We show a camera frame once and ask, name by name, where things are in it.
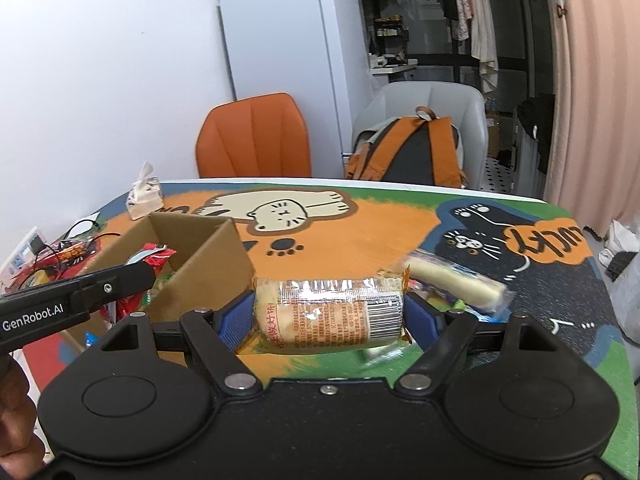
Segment white power strip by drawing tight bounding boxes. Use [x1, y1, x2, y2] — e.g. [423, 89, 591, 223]
[0, 226, 44, 292]

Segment pink curtain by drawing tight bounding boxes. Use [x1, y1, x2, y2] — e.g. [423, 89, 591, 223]
[542, 0, 640, 242]

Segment white tissue pack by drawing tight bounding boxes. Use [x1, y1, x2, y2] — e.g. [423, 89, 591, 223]
[125, 161, 167, 222]

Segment orange and grey backpack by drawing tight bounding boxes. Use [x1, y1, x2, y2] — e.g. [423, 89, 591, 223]
[345, 106, 469, 189]

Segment orange snack wrapper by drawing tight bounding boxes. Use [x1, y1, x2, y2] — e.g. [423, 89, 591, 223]
[51, 240, 94, 264]

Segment grey armchair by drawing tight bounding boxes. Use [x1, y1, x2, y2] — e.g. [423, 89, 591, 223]
[351, 81, 489, 192]

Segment orange-wrapped bread packet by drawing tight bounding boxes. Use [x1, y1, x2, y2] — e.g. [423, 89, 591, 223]
[251, 271, 415, 357]

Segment green snack packet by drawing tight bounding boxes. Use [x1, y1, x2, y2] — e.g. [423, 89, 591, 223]
[147, 272, 177, 307]

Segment red snack packet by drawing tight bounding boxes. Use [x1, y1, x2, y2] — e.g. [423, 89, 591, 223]
[126, 241, 177, 274]

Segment hanging clothes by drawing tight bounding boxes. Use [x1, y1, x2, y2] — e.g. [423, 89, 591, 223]
[439, 0, 502, 94]

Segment person's left hand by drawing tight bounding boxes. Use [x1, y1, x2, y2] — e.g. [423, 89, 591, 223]
[0, 354, 54, 475]

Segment large white plastic bag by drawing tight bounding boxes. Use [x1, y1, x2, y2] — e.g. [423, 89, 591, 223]
[597, 217, 640, 272]

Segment orange chair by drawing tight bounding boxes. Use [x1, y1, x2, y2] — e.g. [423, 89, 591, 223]
[196, 92, 314, 179]

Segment long white bread packet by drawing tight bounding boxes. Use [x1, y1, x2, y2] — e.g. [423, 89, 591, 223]
[404, 251, 517, 317]

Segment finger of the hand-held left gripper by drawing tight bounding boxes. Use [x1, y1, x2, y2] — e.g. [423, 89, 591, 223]
[69, 264, 157, 312]

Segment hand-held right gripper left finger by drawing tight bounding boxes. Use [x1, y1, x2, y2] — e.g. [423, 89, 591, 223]
[99, 290, 263, 400]

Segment spice rack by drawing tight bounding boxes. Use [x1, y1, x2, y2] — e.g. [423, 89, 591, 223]
[372, 16, 412, 57]

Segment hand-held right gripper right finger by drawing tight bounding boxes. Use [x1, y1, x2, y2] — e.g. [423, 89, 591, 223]
[394, 292, 562, 398]

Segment black garment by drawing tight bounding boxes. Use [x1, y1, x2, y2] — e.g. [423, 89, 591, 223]
[516, 93, 557, 177]

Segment green candy packet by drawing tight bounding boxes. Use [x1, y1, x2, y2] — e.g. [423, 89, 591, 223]
[424, 289, 467, 314]

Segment white refrigerator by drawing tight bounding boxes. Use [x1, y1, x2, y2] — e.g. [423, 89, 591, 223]
[216, 0, 374, 162]

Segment small brown cardboard box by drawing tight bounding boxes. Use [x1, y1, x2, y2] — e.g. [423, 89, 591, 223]
[486, 111, 517, 159]

